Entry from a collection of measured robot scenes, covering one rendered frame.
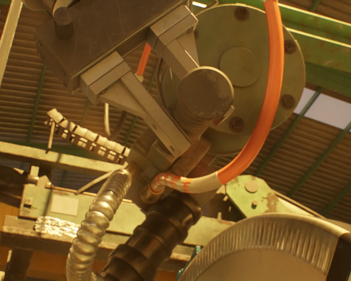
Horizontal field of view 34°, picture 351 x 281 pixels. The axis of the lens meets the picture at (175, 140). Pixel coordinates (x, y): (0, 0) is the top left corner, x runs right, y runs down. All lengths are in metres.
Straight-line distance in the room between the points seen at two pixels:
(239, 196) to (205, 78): 1.42
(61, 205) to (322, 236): 1.14
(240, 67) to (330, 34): 3.51
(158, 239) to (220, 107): 0.29
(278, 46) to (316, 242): 0.21
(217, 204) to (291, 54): 1.32
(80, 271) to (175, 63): 0.19
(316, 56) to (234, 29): 3.31
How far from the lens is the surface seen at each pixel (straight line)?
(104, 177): 0.67
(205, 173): 0.74
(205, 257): 0.93
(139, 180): 0.76
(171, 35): 0.50
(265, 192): 1.88
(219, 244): 0.88
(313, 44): 3.86
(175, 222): 0.70
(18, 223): 1.63
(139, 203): 0.80
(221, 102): 0.44
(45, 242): 1.62
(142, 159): 0.62
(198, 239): 1.73
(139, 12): 0.50
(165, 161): 0.57
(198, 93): 0.43
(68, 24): 0.46
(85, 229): 0.43
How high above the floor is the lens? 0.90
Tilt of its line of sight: 39 degrees up
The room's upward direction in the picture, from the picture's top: straight up
